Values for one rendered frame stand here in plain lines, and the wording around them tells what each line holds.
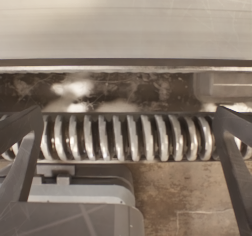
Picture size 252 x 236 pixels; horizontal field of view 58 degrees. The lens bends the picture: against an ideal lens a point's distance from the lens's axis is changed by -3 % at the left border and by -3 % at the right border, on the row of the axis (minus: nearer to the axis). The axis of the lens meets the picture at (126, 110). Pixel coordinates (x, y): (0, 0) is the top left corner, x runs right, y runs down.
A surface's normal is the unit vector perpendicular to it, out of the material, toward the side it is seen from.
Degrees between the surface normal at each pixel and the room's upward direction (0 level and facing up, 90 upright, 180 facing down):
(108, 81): 0
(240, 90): 0
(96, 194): 45
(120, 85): 0
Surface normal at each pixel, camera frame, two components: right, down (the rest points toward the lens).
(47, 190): 0.01, -0.63
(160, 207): 0.02, 0.10
